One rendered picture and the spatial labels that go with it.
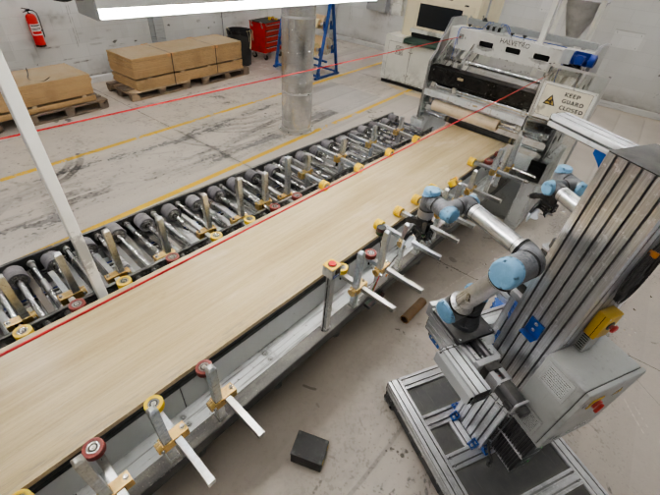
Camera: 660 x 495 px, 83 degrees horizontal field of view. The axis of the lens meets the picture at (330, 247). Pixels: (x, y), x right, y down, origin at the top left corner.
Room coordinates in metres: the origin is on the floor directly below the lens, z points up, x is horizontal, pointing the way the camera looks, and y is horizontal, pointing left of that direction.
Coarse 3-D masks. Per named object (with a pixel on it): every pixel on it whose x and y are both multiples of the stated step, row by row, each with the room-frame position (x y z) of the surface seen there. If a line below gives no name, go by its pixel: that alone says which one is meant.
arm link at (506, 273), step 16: (512, 256) 1.09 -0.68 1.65; (528, 256) 1.10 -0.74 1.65; (496, 272) 1.06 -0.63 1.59; (512, 272) 1.02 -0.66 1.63; (528, 272) 1.04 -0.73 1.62; (480, 288) 1.11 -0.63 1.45; (496, 288) 1.05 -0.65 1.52; (512, 288) 1.00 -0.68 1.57; (448, 304) 1.18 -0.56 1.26; (464, 304) 1.14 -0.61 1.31; (448, 320) 1.15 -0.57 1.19
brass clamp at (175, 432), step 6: (174, 426) 0.69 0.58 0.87; (186, 426) 0.70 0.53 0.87; (174, 432) 0.67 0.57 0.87; (180, 432) 0.67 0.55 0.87; (186, 432) 0.68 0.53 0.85; (174, 438) 0.65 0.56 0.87; (156, 444) 0.62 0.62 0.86; (162, 444) 0.62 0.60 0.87; (168, 444) 0.62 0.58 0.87; (174, 444) 0.64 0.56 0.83; (156, 450) 0.60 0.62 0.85; (162, 450) 0.60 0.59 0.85; (168, 450) 0.61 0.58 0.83
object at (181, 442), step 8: (168, 424) 0.70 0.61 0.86; (176, 440) 0.64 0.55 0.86; (184, 440) 0.65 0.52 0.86; (184, 448) 0.62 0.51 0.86; (192, 456) 0.59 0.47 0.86; (192, 464) 0.56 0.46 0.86; (200, 464) 0.57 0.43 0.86; (200, 472) 0.53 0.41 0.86; (208, 472) 0.54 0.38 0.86; (208, 480) 0.51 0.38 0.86
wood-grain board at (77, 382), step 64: (448, 128) 4.26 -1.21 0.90; (320, 192) 2.60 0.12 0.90; (384, 192) 2.70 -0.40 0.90; (256, 256) 1.77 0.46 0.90; (320, 256) 1.83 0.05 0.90; (64, 320) 1.14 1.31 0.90; (128, 320) 1.18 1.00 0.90; (192, 320) 1.22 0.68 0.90; (256, 320) 1.26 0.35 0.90; (0, 384) 0.78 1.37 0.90; (64, 384) 0.81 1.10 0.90; (128, 384) 0.84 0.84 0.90; (0, 448) 0.53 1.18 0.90; (64, 448) 0.56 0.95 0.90
